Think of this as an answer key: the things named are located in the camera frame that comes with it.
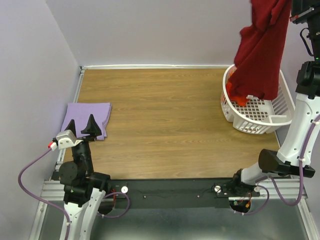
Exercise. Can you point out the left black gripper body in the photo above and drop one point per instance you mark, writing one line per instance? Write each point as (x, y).
(87, 138)

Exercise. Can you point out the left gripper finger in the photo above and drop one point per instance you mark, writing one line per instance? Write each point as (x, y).
(70, 129)
(92, 129)

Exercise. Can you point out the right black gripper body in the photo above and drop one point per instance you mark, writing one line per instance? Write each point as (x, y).
(309, 13)

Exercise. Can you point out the dark red t shirt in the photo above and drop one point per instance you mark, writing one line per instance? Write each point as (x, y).
(259, 55)

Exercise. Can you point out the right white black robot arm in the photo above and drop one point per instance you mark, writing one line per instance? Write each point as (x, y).
(294, 156)

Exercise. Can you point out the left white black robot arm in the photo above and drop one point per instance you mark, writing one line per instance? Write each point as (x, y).
(83, 187)

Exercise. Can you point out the folded purple t shirt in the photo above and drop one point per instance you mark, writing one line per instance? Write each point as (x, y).
(80, 113)

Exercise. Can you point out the orange t shirt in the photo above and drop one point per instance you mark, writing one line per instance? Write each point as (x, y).
(233, 96)

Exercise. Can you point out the white plastic laundry basket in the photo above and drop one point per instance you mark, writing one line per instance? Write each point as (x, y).
(258, 116)

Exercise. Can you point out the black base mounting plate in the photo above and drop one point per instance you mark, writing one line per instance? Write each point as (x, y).
(175, 193)

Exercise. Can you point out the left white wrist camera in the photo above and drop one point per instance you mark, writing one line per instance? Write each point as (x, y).
(65, 139)

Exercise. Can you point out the aluminium frame rail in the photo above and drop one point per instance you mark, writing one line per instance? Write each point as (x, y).
(52, 190)

